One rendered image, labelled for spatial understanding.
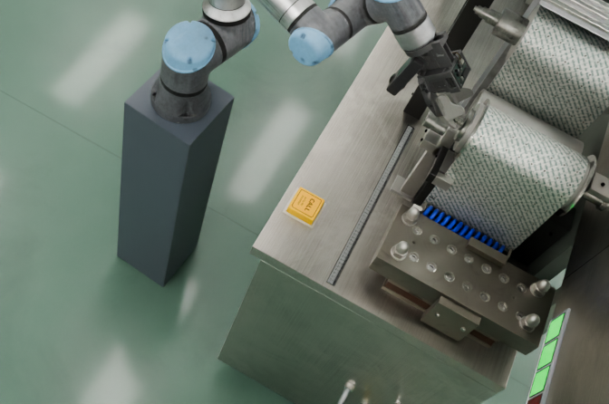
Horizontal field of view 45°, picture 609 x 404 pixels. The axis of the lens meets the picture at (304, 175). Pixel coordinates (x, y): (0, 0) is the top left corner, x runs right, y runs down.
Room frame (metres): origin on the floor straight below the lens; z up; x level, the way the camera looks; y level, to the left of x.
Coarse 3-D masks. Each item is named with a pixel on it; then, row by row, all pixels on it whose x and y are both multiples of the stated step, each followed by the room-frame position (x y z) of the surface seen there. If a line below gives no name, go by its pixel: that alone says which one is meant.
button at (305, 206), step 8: (296, 192) 0.96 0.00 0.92; (304, 192) 0.97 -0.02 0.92; (296, 200) 0.94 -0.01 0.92; (304, 200) 0.95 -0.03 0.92; (312, 200) 0.95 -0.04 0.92; (320, 200) 0.96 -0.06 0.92; (288, 208) 0.91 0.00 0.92; (296, 208) 0.91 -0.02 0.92; (304, 208) 0.92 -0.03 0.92; (312, 208) 0.93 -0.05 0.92; (320, 208) 0.94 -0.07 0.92; (296, 216) 0.91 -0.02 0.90; (304, 216) 0.90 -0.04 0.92; (312, 216) 0.91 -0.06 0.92
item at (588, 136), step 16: (592, 128) 1.46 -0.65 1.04; (592, 144) 1.37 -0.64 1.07; (576, 208) 1.13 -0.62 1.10; (576, 224) 1.06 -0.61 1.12; (560, 240) 1.05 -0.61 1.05; (544, 256) 1.04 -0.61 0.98; (560, 256) 1.00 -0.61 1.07; (528, 272) 1.03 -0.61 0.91; (544, 272) 1.00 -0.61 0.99; (560, 272) 1.00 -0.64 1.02
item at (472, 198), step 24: (456, 168) 1.01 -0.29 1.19; (432, 192) 1.01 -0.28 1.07; (456, 192) 1.01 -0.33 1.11; (480, 192) 1.00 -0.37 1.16; (504, 192) 1.00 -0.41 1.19; (456, 216) 1.01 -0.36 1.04; (480, 216) 1.00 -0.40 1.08; (504, 216) 1.00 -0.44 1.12; (528, 216) 0.99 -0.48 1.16; (504, 240) 0.99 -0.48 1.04
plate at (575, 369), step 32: (608, 128) 1.36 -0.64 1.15; (608, 160) 1.21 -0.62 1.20; (608, 224) 0.96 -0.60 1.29; (576, 256) 0.93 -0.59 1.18; (608, 256) 0.86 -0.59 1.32; (576, 288) 0.83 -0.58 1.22; (608, 288) 0.77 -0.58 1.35; (576, 320) 0.74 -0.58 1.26; (608, 320) 0.69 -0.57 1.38; (576, 352) 0.65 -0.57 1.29; (608, 352) 0.61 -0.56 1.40; (576, 384) 0.58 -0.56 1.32; (608, 384) 0.55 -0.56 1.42
